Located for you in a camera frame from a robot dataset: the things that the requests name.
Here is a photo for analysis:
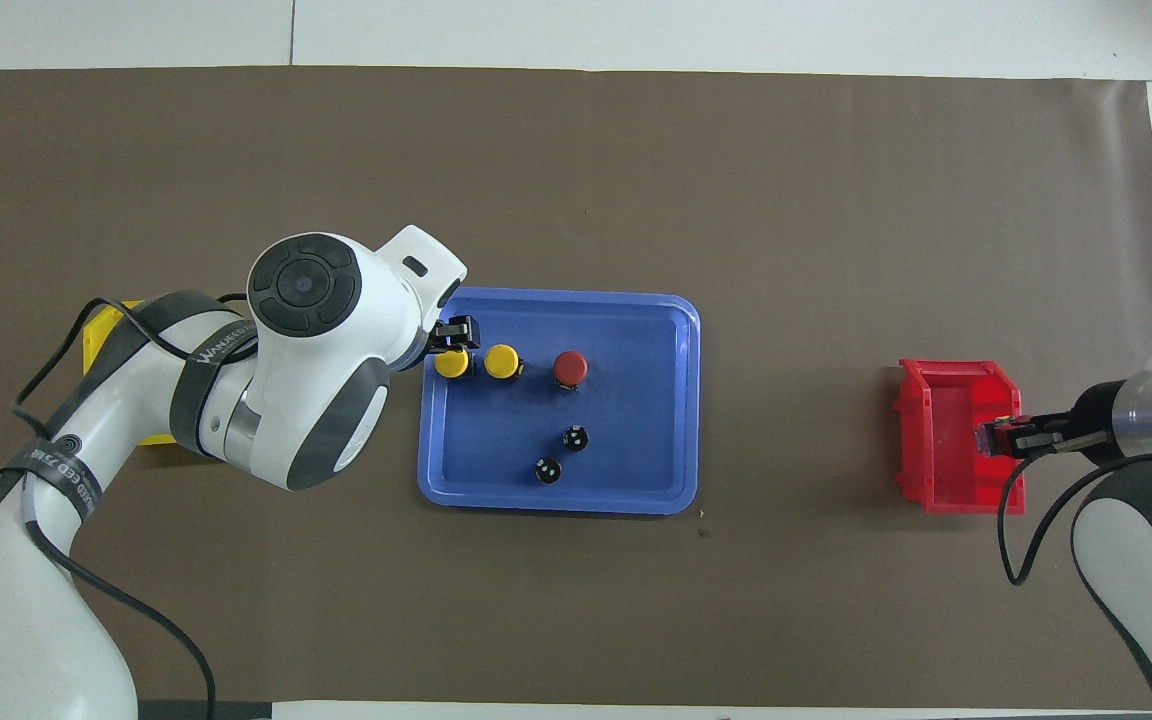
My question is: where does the yellow plastic bin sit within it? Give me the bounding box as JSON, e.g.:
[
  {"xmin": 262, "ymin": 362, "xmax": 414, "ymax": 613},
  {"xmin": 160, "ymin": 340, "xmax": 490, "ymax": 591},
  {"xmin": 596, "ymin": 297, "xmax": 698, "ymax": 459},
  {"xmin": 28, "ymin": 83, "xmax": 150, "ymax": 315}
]
[{"xmin": 83, "ymin": 300, "xmax": 179, "ymax": 447}]

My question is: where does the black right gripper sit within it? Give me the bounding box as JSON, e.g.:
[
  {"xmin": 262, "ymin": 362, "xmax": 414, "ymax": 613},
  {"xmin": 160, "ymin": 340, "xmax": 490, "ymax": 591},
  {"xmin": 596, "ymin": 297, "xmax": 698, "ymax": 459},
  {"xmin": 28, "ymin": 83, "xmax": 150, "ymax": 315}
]
[{"xmin": 1011, "ymin": 382, "xmax": 1124, "ymax": 467}]

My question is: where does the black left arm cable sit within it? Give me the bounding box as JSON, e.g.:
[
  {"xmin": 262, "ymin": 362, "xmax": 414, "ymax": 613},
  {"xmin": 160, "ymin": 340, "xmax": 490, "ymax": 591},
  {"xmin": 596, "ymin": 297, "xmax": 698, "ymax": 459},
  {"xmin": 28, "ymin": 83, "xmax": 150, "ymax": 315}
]
[{"xmin": 11, "ymin": 290, "xmax": 257, "ymax": 720}]

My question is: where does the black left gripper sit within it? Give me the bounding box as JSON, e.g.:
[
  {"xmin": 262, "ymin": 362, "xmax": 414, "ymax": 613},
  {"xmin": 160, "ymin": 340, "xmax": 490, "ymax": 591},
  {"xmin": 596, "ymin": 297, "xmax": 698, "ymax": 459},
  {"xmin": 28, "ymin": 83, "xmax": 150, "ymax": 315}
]
[{"xmin": 404, "ymin": 314, "xmax": 483, "ymax": 375}]

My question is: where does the blue plastic tray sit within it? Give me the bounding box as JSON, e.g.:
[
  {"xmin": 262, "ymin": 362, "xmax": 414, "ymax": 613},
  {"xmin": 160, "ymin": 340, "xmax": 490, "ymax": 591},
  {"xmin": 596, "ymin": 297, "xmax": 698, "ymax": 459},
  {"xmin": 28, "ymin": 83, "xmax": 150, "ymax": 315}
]
[{"xmin": 416, "ymin": 287, "xmax": 702, "ymax": 517}]

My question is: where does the red plastic bin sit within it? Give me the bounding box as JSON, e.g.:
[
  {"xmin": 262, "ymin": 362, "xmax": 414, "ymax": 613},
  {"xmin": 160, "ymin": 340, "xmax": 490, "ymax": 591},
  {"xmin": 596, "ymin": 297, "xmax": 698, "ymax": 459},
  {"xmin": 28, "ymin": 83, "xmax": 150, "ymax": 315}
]
[{"xmin": 893, "ymin": 358, "xmax": 1027, "ymax": 516}]

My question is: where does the brown table mat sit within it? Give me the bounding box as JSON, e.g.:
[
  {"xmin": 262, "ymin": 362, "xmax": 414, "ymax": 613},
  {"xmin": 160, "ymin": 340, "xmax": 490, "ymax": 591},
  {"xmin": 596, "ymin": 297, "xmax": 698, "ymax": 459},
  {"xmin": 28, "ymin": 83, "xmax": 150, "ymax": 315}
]
[{"xmin": 0, "ymin": 65, "xmax": 1152, "ymax": 711}]

